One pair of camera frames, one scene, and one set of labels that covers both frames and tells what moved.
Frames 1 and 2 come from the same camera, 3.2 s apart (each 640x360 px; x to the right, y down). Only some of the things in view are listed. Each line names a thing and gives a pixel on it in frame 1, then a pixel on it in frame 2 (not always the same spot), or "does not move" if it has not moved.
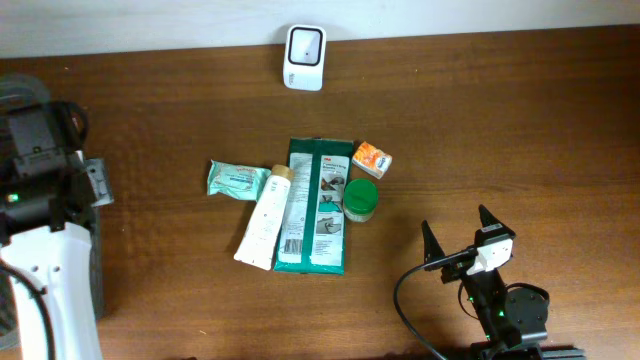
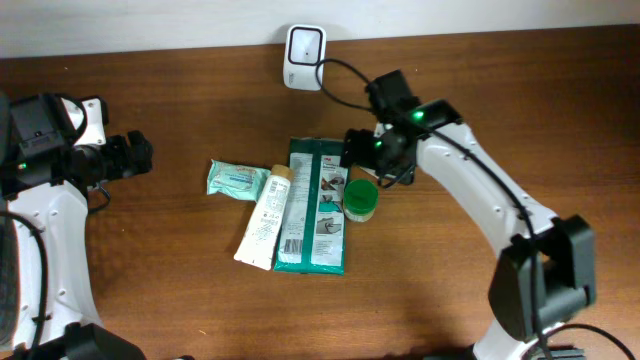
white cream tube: [258, 240] does not move
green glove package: [312, 235] does not move
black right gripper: [434, 250] -> [363, 150]
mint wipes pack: [235, 181] does not move
